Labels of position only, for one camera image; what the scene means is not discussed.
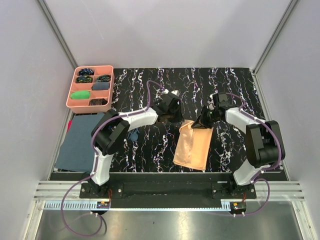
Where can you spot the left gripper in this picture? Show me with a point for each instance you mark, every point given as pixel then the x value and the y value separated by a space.
pixel 179 118

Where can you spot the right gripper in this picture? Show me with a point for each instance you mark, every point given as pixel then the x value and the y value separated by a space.
pixel 201 122

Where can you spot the peach cloth napkin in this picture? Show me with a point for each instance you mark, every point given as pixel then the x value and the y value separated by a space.
pixel 193 146

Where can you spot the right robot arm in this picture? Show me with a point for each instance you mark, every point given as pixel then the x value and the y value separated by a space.
pixel 263 139

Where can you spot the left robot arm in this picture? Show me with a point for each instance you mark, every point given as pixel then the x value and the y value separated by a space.
pixel 108 135

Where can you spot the blue grey folded napkin stack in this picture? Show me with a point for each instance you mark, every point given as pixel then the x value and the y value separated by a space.
pixel 76 153

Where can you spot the black marble pattern mat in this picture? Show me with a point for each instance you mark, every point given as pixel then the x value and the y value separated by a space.
pixel 155 147

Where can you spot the dark patterned cloth roll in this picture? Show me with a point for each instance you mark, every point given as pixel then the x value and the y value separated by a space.
pixel 98 102

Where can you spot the blue patterned roll right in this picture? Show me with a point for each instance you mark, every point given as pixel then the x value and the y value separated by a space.
pixel 103 78

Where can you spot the grey folded cloth in tray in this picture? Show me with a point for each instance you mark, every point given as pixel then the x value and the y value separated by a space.
pixel 100 86

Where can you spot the pink divided organizer tray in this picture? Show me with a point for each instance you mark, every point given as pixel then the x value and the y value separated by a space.
pixel 82 106

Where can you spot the blue yellow patterned roll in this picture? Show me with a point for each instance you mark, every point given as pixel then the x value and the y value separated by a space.
pixel 83 79

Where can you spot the blue patterned roll top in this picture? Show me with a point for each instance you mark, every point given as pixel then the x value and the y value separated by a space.
pixel 86 72

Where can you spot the green rolled cloth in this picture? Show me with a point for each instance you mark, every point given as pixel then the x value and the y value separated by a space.
pixel 80 95

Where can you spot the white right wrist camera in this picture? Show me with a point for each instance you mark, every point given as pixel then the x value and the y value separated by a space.
pixel 211 99

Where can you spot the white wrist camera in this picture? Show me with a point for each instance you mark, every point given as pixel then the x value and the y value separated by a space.
pixel 211 99
pixel 174 92

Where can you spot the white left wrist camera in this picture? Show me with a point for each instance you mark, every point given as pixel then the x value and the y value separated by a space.
pixel 174 92

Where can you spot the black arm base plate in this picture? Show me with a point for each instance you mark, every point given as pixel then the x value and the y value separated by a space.
pixel 203 184

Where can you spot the right rear aluminium post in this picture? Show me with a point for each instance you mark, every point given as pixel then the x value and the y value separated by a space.
pixel 276 33

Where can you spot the aluminium post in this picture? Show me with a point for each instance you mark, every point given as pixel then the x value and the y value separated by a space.
pixel 44 8
pixel 276 33

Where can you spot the aluminium frame rail front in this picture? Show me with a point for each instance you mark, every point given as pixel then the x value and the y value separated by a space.
pixel 59 195

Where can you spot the left rear aluminium post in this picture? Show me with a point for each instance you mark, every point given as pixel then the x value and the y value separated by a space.
pixel 44 8

